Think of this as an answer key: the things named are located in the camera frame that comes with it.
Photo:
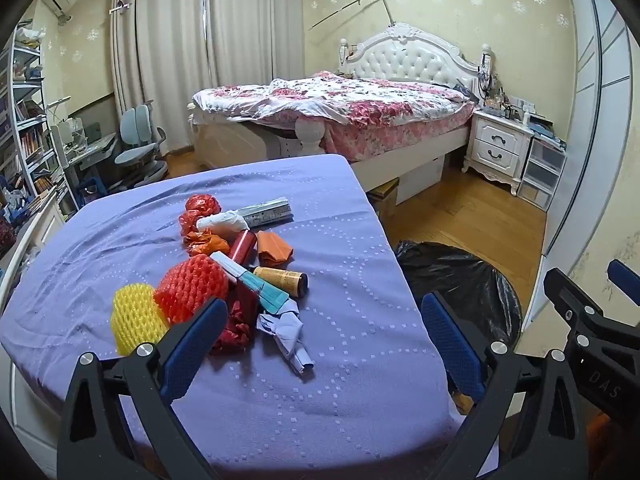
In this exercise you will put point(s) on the red foam fruit net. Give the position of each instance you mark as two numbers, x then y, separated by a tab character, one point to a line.
192	280

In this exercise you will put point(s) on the white and blue tube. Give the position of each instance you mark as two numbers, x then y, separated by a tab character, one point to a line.
227	265

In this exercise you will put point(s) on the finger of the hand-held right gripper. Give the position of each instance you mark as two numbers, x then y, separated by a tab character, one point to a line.
570	300
625	277

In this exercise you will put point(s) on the yellow foam fruit net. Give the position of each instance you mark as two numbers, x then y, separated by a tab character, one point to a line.
132	315

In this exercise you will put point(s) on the cardboard box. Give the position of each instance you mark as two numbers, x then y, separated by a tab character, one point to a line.
387	200

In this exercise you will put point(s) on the light blue desk chair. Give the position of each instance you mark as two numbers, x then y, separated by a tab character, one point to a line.
135	125

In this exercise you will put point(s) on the orange paper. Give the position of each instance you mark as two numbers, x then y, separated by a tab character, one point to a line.
272	250

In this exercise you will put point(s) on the white storage box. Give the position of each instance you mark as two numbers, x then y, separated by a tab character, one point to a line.
420	180

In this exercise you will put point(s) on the clear plastic drawer unit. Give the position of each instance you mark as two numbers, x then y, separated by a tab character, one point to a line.
542	165

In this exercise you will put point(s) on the stack of books and papers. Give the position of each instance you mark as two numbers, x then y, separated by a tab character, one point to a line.
547	132

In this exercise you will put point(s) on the pale paper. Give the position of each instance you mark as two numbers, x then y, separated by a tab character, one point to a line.
290	335

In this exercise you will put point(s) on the white bed with tufted headboard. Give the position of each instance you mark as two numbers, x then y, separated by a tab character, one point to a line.
415	55

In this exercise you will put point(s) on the white paper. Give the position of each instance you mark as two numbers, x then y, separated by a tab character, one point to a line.
220	222

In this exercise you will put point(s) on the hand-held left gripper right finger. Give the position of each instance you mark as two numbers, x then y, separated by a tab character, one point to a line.
450	340

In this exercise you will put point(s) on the white nightstand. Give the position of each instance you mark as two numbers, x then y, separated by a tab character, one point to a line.
495	142

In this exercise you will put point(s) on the white bookshelf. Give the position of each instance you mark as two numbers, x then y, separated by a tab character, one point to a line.
30	85

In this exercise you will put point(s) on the orange shiny wrapper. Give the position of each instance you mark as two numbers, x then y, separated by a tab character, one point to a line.
207	244

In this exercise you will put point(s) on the study desk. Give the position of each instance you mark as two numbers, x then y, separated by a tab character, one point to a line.
95	147

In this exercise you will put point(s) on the grey blister pack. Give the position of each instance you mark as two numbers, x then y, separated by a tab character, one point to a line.
265	212

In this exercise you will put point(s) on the red foil wrapper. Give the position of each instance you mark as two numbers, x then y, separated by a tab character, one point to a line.
232	327

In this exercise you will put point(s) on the floral duvet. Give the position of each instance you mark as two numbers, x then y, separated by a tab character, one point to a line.
350	95

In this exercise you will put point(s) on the wardrobe sliding door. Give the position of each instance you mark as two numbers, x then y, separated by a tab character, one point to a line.
595	110

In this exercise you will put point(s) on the beige curtain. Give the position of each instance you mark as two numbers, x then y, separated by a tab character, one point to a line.
160	45
255	25

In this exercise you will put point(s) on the group of small bottles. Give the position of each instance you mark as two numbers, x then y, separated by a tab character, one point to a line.
505	105

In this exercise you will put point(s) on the thin metal pole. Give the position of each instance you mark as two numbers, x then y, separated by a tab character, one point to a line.
345	10

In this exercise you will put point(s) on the purple tablecloth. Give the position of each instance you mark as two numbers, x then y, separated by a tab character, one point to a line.
325	360

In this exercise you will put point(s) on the red plastic bag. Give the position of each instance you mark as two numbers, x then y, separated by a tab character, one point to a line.
202	205

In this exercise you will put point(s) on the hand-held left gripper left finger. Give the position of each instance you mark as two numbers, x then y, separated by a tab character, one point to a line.
190	355

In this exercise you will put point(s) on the red-orange wrapper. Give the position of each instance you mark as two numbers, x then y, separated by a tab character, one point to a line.
189	224

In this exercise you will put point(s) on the trash bin with black bag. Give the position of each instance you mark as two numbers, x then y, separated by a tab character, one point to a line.
465	275

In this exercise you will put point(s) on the red cylindrical tube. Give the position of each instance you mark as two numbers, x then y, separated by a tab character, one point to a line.
243	247

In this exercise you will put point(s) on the tan printed cork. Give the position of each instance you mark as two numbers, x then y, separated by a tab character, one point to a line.
280	280

